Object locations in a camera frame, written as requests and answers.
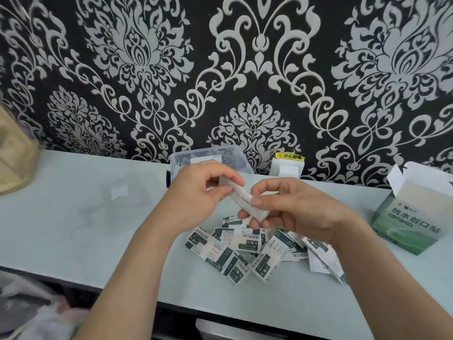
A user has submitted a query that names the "person's left hand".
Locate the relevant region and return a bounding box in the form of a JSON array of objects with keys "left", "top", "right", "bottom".
[{"left": 145, "top": 160, "right": 245, "bottom": 238}]

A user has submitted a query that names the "person's right hand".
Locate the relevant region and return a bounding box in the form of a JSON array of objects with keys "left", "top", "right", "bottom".
[{"left": 237, "top": 177, "right": 359, "bottom": 246}]

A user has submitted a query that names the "small white green packet bundle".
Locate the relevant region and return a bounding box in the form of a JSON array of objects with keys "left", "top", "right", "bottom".
[{"left": 218, "top": 175, "right": 271, "bottom": 223}]

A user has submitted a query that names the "clear plastic storage box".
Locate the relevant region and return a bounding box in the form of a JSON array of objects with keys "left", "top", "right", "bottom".
[{"left": 166, "top": 144, "right": 255, "bottom": 190}]

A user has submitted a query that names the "clear plastic box lid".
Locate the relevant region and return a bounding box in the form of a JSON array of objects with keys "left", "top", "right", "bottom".
[{"left": 74, "top": 177, "right": 167, "bottom": 238}]

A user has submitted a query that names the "pile of white green packets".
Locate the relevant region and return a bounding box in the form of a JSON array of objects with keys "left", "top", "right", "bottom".
[{"left": 184, "top": 215, "right": 309, "bottom": 286}]

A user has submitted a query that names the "green white cardboard carton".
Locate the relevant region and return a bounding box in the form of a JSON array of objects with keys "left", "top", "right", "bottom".
[{"left": 370, "top": 161, "right": 453, "bottom": 255}]

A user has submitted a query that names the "person's right forearm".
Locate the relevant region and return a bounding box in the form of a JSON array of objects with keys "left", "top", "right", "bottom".
[{"left": 332, "top": 215, "right": 453, "bottom": 340}]

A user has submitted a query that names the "person's left forearm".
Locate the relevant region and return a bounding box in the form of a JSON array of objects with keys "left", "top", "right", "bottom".
[{"left": 74, "top": 222, "right": 177, "bottom": 340}]

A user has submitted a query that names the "white paper leaflet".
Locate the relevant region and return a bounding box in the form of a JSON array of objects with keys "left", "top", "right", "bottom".
[{"left": 302, "top": 237, "right": 349, "bottom": 284}]

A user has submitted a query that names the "crumpled plastic bag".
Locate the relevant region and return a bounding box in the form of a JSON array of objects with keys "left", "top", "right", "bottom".
[{"left": 0, "top": 272, "right": 89, "bottom": 340}]

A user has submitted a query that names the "white wall socket yellow label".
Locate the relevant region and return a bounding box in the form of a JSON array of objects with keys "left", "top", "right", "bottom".
[{"left": 270, "top": 152, "right": 306, "bottom": 179}]

